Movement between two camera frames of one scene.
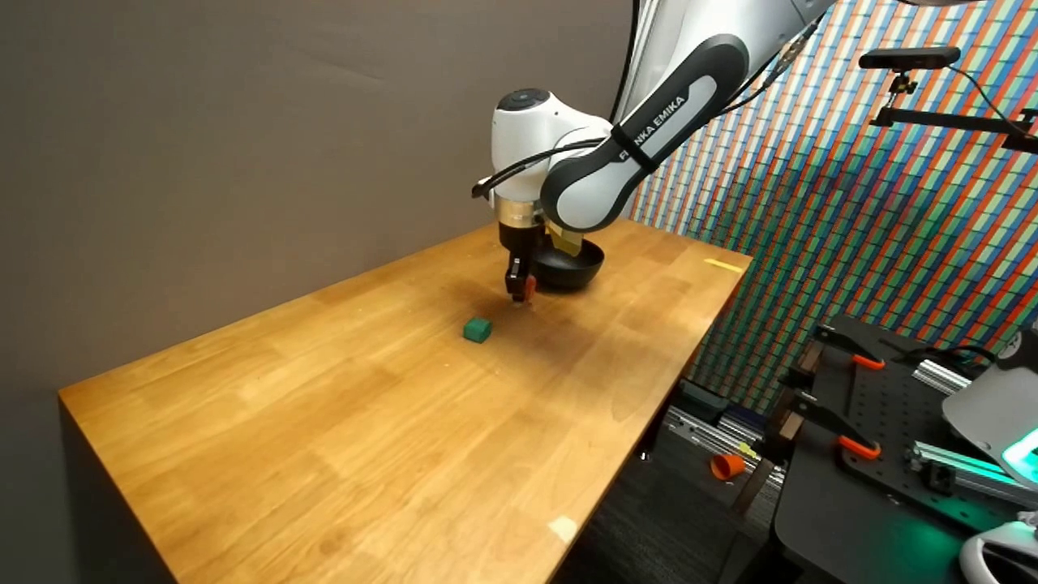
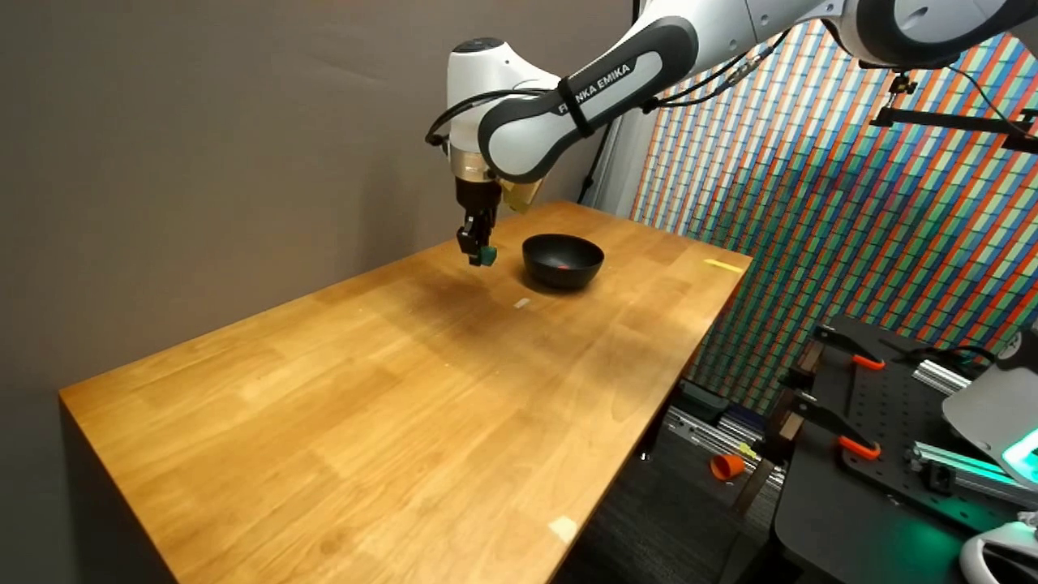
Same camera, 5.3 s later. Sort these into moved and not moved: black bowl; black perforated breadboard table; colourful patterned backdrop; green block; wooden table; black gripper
Moved: green block; black gripper
Not moved: black perforated breadboard table; black bowl; wooden table; colourful patterned backdrop
